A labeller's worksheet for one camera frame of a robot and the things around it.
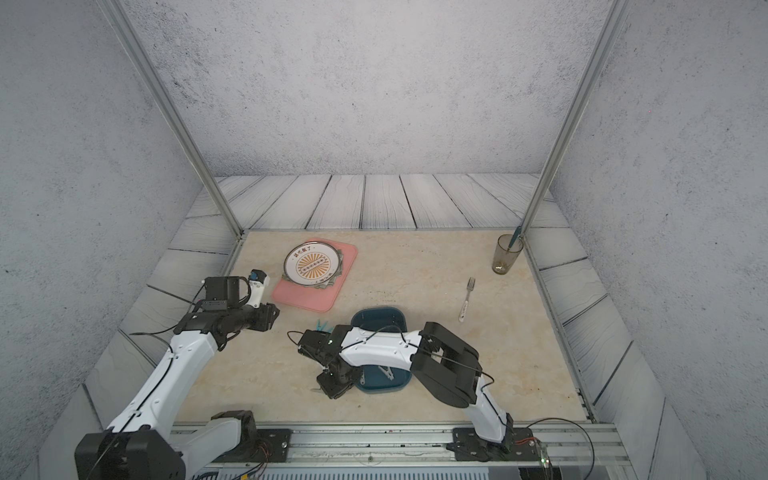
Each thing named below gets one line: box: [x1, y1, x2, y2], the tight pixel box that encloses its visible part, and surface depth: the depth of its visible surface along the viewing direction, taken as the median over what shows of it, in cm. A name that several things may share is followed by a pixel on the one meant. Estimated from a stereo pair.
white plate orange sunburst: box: [283, 241, 340, 286], surface depth 110 cm
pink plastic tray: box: [272, 238, 358, 313], surface depth 106 cm
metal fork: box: [458, 277, 476, 322], surface depth 101 cm
